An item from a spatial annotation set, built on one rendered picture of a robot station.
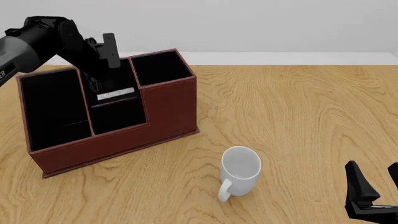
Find red-brown desk caddy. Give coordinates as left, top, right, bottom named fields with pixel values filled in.
left=15, top=48, right=200, bottom=179

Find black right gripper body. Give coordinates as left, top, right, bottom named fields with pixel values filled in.
left=345, top=198, right=398, bottom=220

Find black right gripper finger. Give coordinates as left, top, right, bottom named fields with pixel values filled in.
left=386, top=162, right=398, bottom=189
left=345, top=160, right=381, bottom=207

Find book with white page edge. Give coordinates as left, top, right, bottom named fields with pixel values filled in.
left=96, top=86, right=136, bottom=101

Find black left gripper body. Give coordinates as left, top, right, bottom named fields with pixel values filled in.
left=88, top=77, right=115, bottom=95

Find white ceramic mug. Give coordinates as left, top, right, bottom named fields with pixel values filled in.
left=217, top=146, right=262, bottom=203

